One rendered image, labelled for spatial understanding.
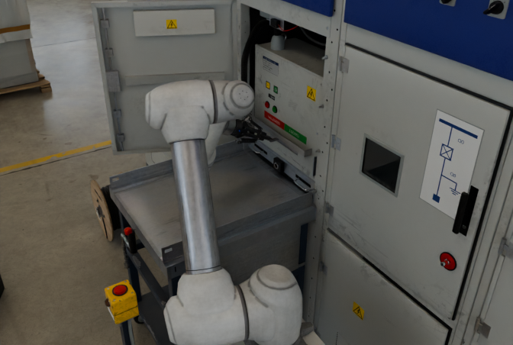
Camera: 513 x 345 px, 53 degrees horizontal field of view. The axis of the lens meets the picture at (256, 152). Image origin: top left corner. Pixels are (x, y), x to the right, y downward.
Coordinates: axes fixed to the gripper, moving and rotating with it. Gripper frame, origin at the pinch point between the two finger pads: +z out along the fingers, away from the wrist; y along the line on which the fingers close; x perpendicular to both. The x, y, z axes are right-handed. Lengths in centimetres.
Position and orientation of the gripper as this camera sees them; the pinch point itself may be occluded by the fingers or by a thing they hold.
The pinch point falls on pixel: (264, 137)
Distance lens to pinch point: 229.5
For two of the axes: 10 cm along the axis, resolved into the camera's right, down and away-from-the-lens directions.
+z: 7.2, 2.1, 6.6
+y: -4.3, 8.8, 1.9
